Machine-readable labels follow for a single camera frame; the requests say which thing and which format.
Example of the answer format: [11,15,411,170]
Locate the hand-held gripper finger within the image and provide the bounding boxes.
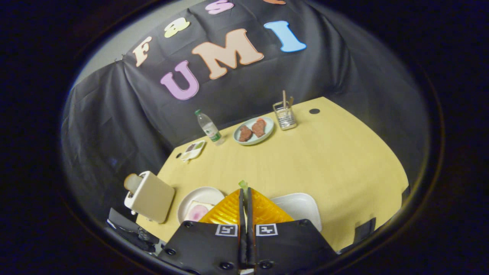
[247,187,338,275]
[159,188,246,275]

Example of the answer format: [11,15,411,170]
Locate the bread slice with pink ham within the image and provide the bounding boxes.
[184,200,215,222]

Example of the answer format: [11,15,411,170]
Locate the white round plate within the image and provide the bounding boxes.
[176,186,226,225]

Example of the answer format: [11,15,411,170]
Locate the white rectangular tray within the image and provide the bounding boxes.
[269,192,323,232]

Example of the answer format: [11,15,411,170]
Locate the white divided sauce dish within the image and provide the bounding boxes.
[180,140,206,162]

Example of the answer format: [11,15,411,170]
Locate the white toaster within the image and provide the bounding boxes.
[124,171,176,224]

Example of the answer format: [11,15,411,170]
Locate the light blue round plate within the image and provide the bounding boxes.
[233,116,275,146]

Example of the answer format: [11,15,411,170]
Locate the clear plastic water bottle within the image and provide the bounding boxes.
[194,109,226,147]

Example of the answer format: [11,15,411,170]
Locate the bread slice in toaster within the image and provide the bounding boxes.
[123,173,144,194]

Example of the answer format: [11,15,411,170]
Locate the black backdrop cloth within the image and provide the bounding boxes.
[61,0,430,230]

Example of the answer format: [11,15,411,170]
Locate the black table edge bracket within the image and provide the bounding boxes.
[354,217,377,244]

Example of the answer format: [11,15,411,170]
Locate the wire mesh utensil holder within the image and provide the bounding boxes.
[272,101,298,131]

